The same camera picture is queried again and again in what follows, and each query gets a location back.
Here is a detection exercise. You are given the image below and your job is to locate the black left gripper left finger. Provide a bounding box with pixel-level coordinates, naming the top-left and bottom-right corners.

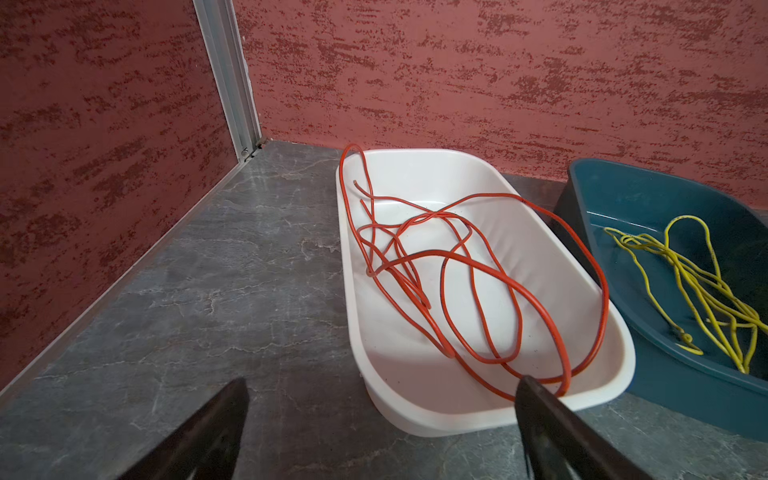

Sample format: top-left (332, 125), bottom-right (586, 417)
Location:
top-left (120, 377), bottom-right (250, 479)

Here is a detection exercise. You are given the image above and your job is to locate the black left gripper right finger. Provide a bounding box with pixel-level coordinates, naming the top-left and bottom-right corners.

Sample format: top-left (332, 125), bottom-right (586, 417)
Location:
top-left (515, 376), bottom-right (650, 479)

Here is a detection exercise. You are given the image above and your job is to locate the red cable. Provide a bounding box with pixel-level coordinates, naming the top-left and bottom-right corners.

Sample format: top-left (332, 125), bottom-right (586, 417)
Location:
top-left (338, 143), bottom-right (611, 402)

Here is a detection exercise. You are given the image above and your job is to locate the white plastic tray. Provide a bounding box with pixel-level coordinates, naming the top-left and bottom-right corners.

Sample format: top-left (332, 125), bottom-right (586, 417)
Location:
top-left (335, 145), bottom-right (636, 437)

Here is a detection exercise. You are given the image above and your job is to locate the teal plastic tray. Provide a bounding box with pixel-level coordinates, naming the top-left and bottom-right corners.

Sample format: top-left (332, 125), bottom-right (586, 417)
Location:
top-left (553, 159), bottom-right (767, 441)

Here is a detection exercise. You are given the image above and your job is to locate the yellow cable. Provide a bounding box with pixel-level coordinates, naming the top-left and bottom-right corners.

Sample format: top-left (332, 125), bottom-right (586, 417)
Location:
top-left (603, 214), bottom-right (768, 375)

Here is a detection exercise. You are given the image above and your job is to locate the left aluminium corner post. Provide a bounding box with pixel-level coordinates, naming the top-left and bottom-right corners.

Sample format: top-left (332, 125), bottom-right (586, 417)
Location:
top-left (193, 0), bottom-right (263, 164)

